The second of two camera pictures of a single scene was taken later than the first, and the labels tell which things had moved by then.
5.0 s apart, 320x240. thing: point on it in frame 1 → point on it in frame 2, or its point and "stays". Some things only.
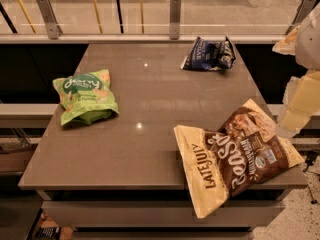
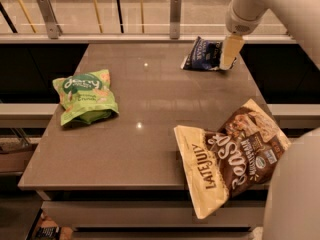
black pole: x=119 y=9 stays
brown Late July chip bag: x=243 y=149 stays
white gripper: x=309 y=44 → x=240 y=24
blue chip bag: x=210 y=55 stays
